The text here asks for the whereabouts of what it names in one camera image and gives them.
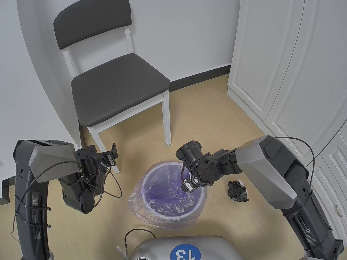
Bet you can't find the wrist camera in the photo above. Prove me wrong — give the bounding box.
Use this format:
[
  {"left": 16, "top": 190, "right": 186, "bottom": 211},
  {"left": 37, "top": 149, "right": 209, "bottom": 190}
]
[
  {"left": 98, "top": 143, "right": 120, "bottom": 168},
  {"left": 181, "top": 173, "right": 203, "bottom": 194}
]

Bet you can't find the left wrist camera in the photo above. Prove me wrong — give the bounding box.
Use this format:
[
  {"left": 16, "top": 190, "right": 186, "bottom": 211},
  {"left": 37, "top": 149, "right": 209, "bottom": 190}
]
[{"left": 98, "top": 143, "right": 120, "bottom": 168}]

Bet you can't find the black cable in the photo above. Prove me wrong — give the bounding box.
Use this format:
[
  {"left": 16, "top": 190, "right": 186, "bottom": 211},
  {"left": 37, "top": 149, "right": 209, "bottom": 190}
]
[
  {"left": 93, "top": 168, "right": 123, "bottom": 208},
  {"left": 10, "top": 160, "right": 80, "bottom": 238},
  {"left": 124, "top": 228, "right": 157, "bottom": 260},
  {"left": 275, "top": 136, "right": 316, "bottom": 198}
]

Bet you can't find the grey and white chair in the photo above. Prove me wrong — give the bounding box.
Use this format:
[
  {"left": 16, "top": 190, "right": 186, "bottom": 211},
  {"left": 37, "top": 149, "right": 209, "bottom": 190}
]
[{"left": 53, "top": 0, "right": 172, "bottom": 175}]

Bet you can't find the white wardrobe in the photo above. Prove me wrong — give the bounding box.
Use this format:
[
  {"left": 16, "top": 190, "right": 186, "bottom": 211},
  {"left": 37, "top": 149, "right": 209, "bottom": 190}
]
[{"left": 226, "top": 0, "right": 347, "bottom": 244}]

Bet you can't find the purple plastic bag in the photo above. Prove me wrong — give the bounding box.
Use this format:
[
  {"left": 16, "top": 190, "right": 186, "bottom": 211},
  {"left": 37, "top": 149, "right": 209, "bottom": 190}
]
[{"left": 127, "top": 160, "right": 208, "bottom": 230}]

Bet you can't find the white trash bin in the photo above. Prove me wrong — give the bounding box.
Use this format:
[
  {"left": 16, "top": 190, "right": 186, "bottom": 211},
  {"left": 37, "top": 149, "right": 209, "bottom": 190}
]
[{"left": 141, "top": 161, "right": 208, "bottom": 222}]

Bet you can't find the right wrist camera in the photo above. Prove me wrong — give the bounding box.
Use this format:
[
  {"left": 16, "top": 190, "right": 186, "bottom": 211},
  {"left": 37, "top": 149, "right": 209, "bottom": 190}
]
[{"left": 181, "top": 173, "right": 203, "bottom": 194}]

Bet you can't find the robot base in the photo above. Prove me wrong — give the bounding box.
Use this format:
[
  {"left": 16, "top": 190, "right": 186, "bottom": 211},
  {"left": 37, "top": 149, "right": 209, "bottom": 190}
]
[{"left": 130, "top": 235, "right": 239, "bottom": 260}]

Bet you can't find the black plastic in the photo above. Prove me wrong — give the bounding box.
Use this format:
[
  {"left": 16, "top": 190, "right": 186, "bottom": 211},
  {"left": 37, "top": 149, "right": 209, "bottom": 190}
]
[{"left": 227, "top": 180, "right": 249, "bottom": 203}]

